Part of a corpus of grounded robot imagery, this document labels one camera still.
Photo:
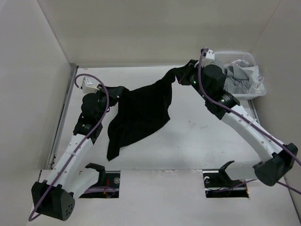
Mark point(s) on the grey tank top in basket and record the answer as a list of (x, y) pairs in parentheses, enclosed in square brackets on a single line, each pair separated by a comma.
[(238, 80)]

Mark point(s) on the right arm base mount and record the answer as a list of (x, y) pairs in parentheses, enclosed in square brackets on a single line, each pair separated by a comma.
[(218, 184)]

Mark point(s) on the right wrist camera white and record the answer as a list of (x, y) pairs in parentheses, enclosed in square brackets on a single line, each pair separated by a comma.
[(208, 57)]

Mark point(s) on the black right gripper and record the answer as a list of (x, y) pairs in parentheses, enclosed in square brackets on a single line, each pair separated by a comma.
[(202, 69)]

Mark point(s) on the white tank top in basket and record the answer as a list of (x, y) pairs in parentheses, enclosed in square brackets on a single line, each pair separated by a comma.
[(255, 82)]

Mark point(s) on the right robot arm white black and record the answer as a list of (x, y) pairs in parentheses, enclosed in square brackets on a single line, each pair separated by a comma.
[(276, 157)]

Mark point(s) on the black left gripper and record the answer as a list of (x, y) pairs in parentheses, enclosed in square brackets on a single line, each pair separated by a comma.
[(114, 93)]

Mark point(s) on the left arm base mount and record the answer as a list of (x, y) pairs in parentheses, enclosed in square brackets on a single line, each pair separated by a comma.
[(106, 187)]

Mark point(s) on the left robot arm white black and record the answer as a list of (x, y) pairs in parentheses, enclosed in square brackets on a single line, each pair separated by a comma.
[(55, 196)]

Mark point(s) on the white plastic laundry basket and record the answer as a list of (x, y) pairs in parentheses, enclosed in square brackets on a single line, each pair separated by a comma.
[(227, 57)]

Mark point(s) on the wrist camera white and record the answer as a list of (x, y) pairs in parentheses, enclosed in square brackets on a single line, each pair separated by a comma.
[(87, 86), (208, 57)]

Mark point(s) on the black tank top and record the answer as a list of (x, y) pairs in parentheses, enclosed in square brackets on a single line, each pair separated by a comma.
[(143, 111)]

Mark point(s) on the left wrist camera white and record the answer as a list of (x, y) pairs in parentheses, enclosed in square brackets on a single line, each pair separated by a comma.
[(87, 86)]

